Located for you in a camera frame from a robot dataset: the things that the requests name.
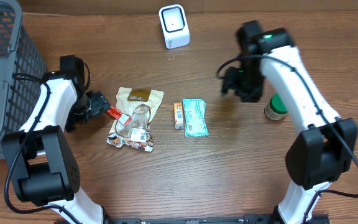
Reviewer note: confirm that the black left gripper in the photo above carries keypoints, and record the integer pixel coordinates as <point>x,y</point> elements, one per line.
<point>100,103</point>

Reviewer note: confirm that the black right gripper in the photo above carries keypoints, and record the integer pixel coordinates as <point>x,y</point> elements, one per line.
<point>233,83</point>

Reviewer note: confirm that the red snack packet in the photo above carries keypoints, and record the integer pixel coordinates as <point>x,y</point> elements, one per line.
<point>119,115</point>

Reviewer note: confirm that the green lidded jar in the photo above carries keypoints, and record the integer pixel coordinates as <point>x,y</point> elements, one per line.
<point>275,108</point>

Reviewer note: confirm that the white snack bag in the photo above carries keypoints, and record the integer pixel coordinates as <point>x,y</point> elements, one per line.
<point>141,105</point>

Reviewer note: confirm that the teal snack pouch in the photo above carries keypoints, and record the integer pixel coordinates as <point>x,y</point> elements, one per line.
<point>194,112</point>

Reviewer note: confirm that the small orange box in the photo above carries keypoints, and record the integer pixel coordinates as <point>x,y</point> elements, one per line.
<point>178,116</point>

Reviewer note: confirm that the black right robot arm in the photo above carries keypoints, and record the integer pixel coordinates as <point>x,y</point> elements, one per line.
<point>323,148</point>

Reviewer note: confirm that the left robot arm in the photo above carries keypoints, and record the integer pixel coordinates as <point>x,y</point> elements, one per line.
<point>43,173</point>

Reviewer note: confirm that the white barcode scanner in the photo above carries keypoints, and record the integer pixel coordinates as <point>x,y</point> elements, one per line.
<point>174,26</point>

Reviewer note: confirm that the grey plastic mesh basket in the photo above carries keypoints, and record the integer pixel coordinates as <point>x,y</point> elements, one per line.
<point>18,54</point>

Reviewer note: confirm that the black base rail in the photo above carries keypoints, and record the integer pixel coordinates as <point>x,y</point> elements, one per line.
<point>197,221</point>

